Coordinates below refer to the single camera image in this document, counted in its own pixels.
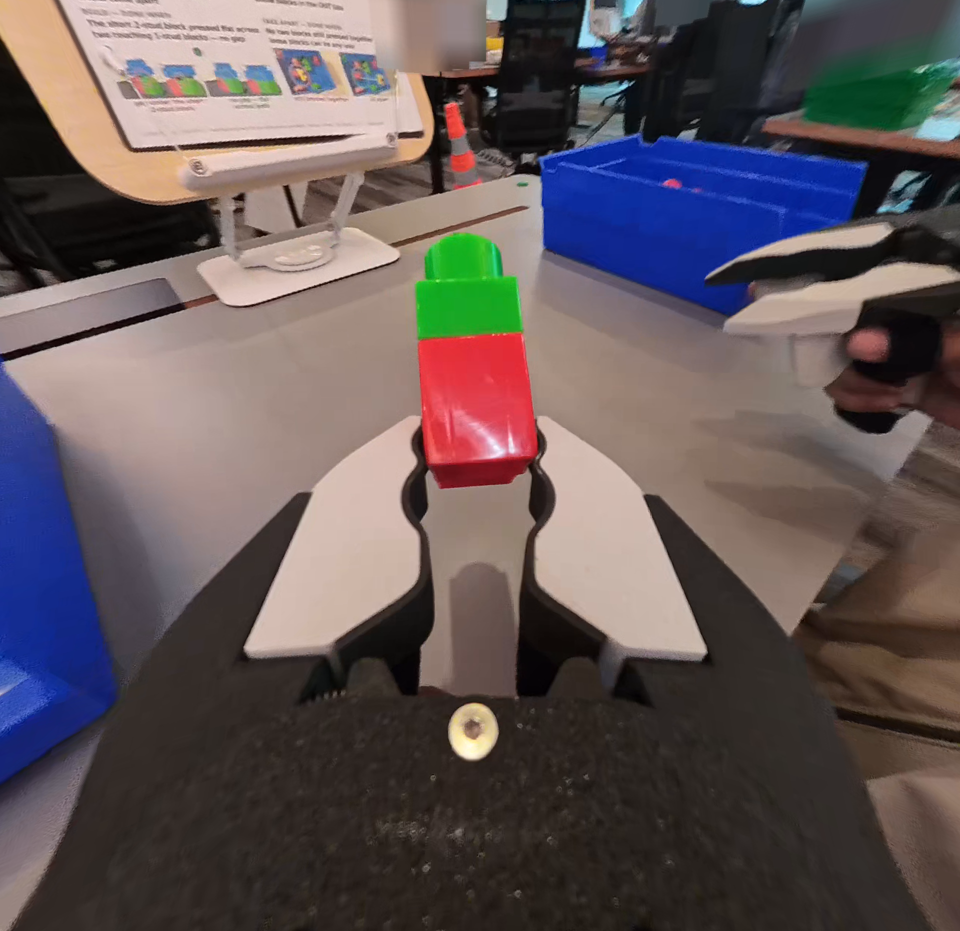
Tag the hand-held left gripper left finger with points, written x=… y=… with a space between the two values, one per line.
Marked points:
x=342 y=564

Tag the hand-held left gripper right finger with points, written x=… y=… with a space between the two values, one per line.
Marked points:
x=615 y=564

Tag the green crate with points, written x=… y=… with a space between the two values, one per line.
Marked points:
x=878 y=94

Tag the orange traffic cone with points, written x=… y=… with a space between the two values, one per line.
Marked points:
x=462 y=151

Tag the printed instruction sheet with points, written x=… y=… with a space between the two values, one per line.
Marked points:
x=225 y=46

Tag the person's beige trousers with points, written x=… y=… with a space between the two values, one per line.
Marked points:
x=900 y=691

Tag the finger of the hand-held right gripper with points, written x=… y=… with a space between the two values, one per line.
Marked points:
x=810 y=253
x=840 y=309

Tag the blue plastic bin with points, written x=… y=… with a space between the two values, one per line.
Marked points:
x=660 y=234
x=45 y=601

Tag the wooden clipboard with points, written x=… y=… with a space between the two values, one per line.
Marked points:
x=60 y=136

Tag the white document stand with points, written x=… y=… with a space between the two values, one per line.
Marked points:
x=300 y=264

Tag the person's right hand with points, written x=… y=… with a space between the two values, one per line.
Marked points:
x=942 y=384

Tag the red toy block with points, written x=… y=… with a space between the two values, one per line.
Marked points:
x=477 y=406

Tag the black office chair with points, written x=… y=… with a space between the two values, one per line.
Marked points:
x=713 y=69
x=537 y=76

